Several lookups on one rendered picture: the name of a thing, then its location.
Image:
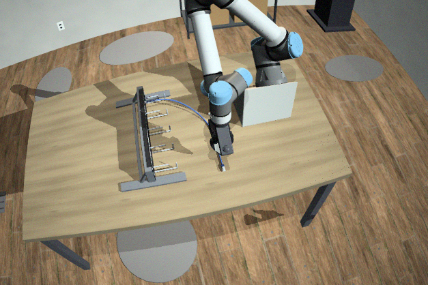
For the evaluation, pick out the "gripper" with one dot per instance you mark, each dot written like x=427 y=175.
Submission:
x=214 y=140

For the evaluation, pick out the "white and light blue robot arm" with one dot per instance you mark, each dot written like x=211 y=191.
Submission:
x=272 y=46

